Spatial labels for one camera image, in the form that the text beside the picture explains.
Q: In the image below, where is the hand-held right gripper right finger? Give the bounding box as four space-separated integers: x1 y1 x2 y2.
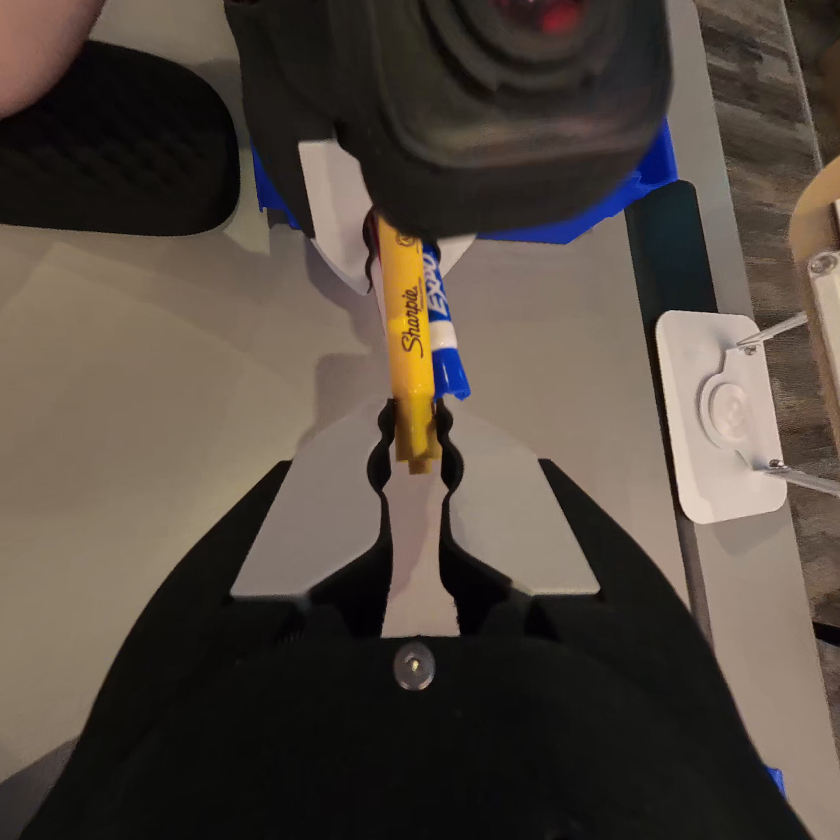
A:
433 399 602 636

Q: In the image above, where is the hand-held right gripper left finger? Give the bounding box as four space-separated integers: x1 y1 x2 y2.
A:
228 399 399 637

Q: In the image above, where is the yellow marker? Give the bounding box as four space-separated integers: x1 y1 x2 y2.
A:
375 217 439 475

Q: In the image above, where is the blue marker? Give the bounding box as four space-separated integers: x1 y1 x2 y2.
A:
420 243 472 403

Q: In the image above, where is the person's left forearm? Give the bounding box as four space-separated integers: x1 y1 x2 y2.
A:
0 0 106 119

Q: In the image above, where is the white plastic mounting plate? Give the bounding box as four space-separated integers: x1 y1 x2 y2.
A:
655 249 840 525

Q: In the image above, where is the wooden document board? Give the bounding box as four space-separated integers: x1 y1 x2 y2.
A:
789 156 840 460

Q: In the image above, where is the black table cable cover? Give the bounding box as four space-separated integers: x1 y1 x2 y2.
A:
625 180 718 368

